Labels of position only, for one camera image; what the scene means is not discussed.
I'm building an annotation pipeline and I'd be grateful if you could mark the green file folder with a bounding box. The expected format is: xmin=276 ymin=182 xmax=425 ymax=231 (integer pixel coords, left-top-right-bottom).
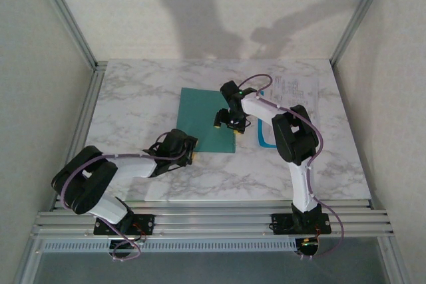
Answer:
xmin=175 ymin=87 xmax=237 ymax=155

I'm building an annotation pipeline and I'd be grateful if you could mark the white technical drawing sheet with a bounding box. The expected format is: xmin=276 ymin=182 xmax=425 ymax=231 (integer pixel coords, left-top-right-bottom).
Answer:
xmin=262 ymin=70 xmax=322 ymax=125

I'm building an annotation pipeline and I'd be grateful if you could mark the black base controller board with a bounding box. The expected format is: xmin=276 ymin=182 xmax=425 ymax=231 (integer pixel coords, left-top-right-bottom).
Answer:
xmin=108 ymin=239 xmax=147 ymax=259
xmin=295 ymin=236 xmax=321 ymax=257

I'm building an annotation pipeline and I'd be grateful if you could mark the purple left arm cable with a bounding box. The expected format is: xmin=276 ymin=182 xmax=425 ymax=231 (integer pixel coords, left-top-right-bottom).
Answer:
xmin=59 ymin=132 xmax=174 ymax=262

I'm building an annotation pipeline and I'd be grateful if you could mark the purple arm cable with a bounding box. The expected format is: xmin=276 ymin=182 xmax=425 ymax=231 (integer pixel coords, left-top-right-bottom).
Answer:
xmin=59 ymin=132 xmax=174 ymax=262
xmin=238 ymin=73 xmax=345 ymax=259

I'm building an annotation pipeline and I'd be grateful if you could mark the aluminium mounting rail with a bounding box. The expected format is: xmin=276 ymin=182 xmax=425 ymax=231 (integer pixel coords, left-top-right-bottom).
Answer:
xmin=29 ymin=199 xmax=395 ymax=241

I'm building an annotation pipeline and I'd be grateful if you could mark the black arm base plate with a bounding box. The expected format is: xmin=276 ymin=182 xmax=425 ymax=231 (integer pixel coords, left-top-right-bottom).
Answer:
xmin=271 ymin=212 xmax=333 ymax=235
xmin=93 ymin=213 xmax=156 ymax=235

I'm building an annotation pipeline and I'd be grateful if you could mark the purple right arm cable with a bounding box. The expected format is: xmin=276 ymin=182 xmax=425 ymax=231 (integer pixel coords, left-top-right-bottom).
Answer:
xmin=238 ymin=73 xmax=345 ymax=259

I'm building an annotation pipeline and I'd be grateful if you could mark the grey slotted cable duct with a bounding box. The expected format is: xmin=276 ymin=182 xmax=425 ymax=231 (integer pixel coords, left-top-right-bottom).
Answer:
xmin=38 ymin=239 xmax=298 ymax=253

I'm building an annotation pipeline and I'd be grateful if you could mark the aluminium side rail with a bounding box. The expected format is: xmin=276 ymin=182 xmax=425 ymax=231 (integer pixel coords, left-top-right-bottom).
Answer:
xmin=49 ymin=61 xmax=109 ymax=212

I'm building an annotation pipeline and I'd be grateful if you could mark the aluminium frame post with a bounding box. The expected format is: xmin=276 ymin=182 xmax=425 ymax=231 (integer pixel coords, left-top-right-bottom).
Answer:
xmin=329 ymin=0 xmax=393 ymax=65
xmin=31 ymin=0 xmax=99 ymax=69

